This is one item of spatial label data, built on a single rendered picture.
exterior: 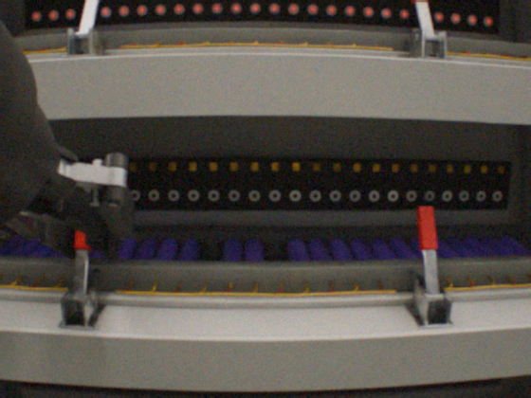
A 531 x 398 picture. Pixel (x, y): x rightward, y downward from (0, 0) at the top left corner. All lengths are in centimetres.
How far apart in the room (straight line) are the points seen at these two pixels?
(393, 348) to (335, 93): 19
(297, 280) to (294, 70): 17
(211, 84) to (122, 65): 7
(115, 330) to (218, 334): 8
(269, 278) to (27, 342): 20
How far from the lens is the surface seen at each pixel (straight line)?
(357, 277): 44
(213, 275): 43
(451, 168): 57
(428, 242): 41
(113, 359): 39
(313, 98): 38
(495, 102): 42
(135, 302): 42
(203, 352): 38
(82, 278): 40
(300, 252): 48
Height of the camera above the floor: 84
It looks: 2 degrees up
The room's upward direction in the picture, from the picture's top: straight up
